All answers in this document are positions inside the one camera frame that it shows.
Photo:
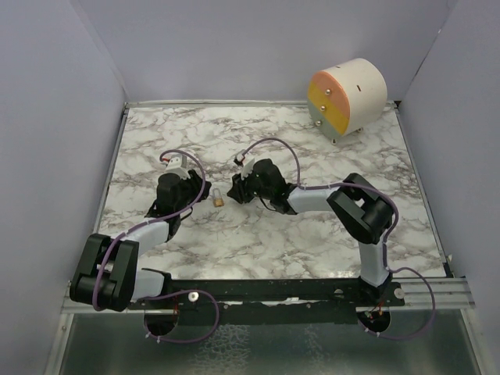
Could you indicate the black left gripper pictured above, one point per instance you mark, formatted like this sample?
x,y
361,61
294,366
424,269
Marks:
x,y
196,183

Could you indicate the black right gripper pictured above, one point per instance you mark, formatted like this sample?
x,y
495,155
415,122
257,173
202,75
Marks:
x,y
237,191

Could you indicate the small brass padlock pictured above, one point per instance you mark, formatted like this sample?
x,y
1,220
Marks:
x,y
217,198

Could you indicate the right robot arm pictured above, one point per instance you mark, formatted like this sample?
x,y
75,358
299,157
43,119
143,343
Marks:
x,y
367,214

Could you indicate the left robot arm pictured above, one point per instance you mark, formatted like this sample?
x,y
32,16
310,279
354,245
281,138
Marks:
x,y
107,275

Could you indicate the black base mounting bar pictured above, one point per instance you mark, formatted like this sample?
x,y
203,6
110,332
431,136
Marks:
x,y
269,301

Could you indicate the round pastel drawer cabinet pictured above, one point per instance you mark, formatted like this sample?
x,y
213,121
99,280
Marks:
x,y
345,98

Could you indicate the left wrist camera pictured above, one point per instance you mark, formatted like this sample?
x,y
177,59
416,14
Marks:
x,y
176,165

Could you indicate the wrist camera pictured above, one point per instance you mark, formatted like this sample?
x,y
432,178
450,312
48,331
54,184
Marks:
x,y
246,162
176,165

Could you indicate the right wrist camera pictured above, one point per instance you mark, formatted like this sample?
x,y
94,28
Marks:
x,y
246,162

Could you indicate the aluminium frame rail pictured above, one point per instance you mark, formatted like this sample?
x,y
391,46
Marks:
x,y
449,293

